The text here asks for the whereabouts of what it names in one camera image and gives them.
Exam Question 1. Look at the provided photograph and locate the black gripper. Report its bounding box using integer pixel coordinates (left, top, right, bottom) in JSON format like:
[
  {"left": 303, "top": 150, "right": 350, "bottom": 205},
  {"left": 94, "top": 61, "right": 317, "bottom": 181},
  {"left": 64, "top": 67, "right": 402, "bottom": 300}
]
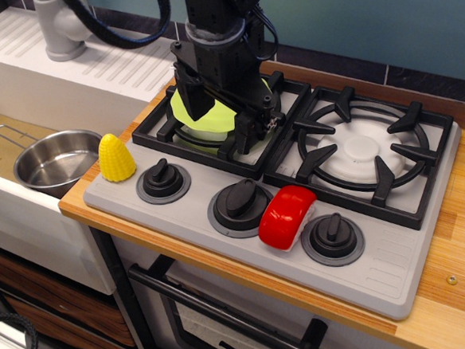
[{"left": 171, "top": 41, "right": 279, "bottom": 155}]

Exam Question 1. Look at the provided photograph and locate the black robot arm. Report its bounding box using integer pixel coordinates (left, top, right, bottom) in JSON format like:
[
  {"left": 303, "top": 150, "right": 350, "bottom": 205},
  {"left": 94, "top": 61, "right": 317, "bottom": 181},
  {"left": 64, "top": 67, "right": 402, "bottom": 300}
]
[{"left": 171, "top": 0, "right": 278, "bottom": 155}]

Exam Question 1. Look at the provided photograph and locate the red salmon sushi toy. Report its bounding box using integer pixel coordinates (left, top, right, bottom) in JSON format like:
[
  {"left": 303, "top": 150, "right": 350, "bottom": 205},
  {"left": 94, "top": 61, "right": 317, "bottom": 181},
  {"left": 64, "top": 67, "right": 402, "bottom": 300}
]
[{"left": 258, "top": 186, "right": 316, "bottom": 252}]

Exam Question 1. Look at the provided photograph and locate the light green plate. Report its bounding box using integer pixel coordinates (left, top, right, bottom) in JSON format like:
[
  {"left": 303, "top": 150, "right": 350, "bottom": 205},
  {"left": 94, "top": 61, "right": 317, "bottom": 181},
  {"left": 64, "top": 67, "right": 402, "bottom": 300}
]
[{"left": 167, "top": 91, "right": 284, "bottom": 154}]

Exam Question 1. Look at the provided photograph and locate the black left burner grate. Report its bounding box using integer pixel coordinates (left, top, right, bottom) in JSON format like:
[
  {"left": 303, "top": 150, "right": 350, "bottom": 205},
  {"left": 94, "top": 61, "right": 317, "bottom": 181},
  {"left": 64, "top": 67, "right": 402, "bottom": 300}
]
[{"left": 132, "top": 72, "right": 312, "bottom": 178}]

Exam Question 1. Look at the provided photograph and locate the black burner grate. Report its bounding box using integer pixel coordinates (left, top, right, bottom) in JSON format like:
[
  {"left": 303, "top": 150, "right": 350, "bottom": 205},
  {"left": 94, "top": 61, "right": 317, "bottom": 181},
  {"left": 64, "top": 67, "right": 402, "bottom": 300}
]
[
  {"left": 132, "top": 72, "right": 312, "bottom": 178},
  {"left": 263, "top": 87, "right": 461, "bottom": 230}
]

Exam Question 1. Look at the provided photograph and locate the black left stove knob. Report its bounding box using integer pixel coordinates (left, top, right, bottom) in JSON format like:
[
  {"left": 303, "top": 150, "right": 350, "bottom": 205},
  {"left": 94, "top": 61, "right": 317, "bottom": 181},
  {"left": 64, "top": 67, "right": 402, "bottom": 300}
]
[{"left": 136, "top": 158, "right": 191, "bottom": 206}]

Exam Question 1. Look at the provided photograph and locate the black stove knob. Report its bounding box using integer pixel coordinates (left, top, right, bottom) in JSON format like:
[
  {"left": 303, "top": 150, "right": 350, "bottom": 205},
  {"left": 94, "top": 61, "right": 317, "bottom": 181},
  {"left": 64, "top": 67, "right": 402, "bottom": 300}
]
[
  {"left": 207, "top": 178, "right": 273, "bottom": 239},
  {"left": 136, "top": 158, "right": 191, "bottom": 206},
  {"left": 300, "top": 213, "right": 365, "bottom": 268}
]

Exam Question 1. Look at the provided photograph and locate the black middle stove knob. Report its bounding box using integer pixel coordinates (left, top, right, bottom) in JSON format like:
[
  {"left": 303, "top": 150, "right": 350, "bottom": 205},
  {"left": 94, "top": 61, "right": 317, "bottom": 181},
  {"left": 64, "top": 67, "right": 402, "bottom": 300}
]
[{"left": 207, "top": 178, "right": 273, "bottom": 239}]

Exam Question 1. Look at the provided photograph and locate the grey toy stove top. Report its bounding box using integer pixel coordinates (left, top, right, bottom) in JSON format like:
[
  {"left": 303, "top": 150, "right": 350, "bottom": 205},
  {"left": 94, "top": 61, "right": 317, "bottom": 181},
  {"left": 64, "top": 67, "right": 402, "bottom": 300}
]
[{"left": 75, "top": 62, "right": 465, "bottom": 344}]

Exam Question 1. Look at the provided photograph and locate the yellow toy corn cob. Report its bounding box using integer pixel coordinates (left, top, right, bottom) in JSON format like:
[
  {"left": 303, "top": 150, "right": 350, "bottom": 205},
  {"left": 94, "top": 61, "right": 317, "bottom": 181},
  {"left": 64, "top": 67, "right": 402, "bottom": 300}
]
[{"left": 98, "top": 133, "right": 136, "bottom": 182}]

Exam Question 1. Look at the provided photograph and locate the black right burner grate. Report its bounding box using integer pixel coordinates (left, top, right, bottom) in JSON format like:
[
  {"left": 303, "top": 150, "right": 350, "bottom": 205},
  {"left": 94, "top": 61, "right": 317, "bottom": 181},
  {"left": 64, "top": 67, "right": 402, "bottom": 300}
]
[{"left": 263, "top": 87, "right": 461, "bottom": 230}]

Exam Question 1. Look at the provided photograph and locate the white right burner cap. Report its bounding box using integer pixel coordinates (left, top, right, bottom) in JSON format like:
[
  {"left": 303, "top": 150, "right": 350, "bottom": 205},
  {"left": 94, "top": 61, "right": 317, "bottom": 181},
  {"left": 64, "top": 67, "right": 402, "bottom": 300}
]
[{"left": 317, "top": 119, "right": 406, "bottom": 184}]

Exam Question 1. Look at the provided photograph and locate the black right stove knob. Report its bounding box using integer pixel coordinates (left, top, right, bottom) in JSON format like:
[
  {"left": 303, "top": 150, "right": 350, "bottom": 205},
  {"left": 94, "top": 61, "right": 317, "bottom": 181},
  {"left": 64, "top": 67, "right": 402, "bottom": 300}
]
[{"left": 300, "top": 213, "right": 365, "bottom": 268}]

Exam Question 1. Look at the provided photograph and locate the steel saucepan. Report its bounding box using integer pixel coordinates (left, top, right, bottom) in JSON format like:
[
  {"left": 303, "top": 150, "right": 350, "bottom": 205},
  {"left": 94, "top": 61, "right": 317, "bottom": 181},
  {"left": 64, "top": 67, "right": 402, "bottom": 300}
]
[{"left": 0, "top": 124, "right": 101, "bottom": 198}]

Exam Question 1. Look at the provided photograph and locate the grey toy faucet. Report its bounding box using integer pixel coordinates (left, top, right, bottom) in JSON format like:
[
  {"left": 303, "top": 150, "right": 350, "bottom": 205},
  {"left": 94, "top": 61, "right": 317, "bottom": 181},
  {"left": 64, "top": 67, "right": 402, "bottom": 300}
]
[{"left": 33, "top": 0, "right": 92, "bottom": 62}]

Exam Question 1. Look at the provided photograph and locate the wooden drawer front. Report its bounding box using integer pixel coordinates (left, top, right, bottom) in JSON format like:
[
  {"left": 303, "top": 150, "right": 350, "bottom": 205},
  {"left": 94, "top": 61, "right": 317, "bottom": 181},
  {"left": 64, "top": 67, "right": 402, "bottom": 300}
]
[{"left": 0, "top": 249, "right": 138, "bottom": 349}]

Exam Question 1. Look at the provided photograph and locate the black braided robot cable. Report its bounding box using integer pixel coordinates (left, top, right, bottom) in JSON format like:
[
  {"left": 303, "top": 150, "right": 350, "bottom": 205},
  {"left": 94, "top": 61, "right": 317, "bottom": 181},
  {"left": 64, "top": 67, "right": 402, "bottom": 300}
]
[{"left": 59, "top": 0, "right": 177, "bottom": 55}]

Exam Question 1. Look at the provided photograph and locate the black oven door handle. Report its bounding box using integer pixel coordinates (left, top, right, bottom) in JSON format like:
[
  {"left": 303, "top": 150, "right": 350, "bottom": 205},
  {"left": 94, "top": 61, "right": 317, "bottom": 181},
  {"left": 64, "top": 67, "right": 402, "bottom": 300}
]
[{"left": 127, "top": 255, "right": 328, "bottom": 349}]

